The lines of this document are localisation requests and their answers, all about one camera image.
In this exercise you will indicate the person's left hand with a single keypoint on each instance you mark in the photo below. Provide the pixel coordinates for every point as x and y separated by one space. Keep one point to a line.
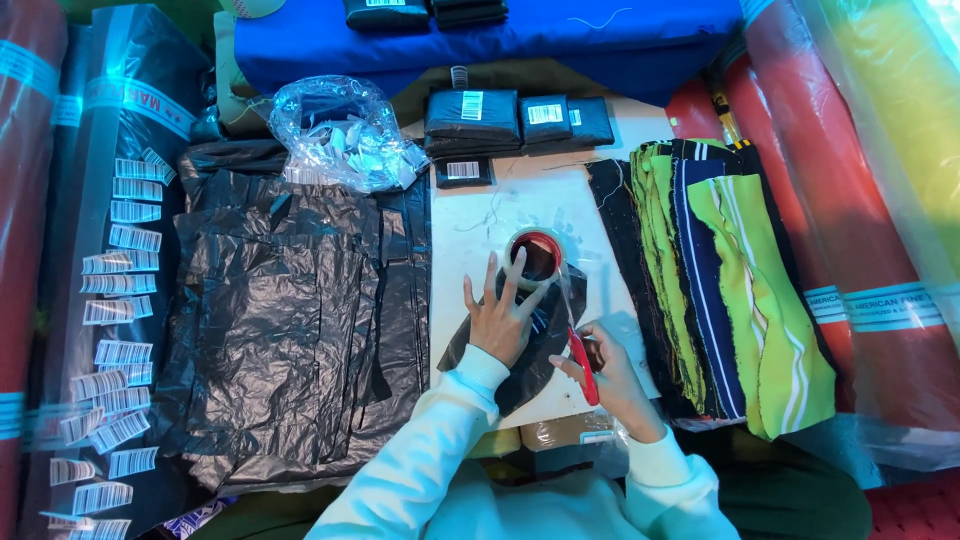
496 326

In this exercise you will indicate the person's right hand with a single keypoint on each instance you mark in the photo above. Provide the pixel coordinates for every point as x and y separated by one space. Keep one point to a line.
615 379

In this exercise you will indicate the red scissors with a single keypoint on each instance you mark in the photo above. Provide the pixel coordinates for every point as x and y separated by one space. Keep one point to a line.
583 371

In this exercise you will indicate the clear tape roll red core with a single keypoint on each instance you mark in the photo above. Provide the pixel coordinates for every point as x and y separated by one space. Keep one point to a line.
535 259

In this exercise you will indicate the white work board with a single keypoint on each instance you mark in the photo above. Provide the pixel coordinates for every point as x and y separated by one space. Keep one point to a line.
517 217

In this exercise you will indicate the stack of green striped fabric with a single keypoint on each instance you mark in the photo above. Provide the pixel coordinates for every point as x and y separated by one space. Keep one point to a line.
735 292

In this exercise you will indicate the person's white sweater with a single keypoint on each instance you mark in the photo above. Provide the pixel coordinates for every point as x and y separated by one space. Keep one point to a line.
540 506

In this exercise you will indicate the small black packet with label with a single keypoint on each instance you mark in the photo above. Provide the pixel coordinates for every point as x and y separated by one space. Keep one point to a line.
463 172

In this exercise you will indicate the stack of black plastic bags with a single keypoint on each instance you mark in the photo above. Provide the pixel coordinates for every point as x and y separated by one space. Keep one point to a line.
292 330

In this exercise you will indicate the stack of large black packets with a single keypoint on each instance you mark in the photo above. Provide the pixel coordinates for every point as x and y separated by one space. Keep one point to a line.
472 120

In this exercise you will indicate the dark green cloth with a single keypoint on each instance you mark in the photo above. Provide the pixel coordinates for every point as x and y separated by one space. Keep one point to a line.
787 495

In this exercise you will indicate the black packet with barcode label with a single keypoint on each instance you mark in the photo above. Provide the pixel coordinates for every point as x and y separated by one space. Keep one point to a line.
470 11
592 120
545 118
386 13

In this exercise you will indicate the clear bag of label scraps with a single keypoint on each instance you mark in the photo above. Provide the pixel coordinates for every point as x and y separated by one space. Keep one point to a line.
337 131

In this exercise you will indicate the red fabric roll in plastic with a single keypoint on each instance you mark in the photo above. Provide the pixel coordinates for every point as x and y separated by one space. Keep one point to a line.
825 225

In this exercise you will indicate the narrow red fabric roll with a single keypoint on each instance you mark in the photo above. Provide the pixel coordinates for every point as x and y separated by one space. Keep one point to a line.
694 112

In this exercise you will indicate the blue folded fabric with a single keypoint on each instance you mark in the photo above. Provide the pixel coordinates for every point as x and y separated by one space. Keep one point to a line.
525 41

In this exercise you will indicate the yellow black measuring stick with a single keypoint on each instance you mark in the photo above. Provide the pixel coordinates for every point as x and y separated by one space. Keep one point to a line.
724 105

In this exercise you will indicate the group of barcode labels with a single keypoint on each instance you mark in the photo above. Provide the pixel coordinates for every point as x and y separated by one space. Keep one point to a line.
112 322

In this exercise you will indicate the yellow-green fabric roll in plastic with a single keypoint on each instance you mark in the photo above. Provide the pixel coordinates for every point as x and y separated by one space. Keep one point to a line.
892 112

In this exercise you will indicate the black fabric roll in plastic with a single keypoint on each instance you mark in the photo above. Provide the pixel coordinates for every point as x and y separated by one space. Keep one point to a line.
142 82

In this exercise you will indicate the dark red fabric roll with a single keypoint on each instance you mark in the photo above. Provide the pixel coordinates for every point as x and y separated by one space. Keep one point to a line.
21 225

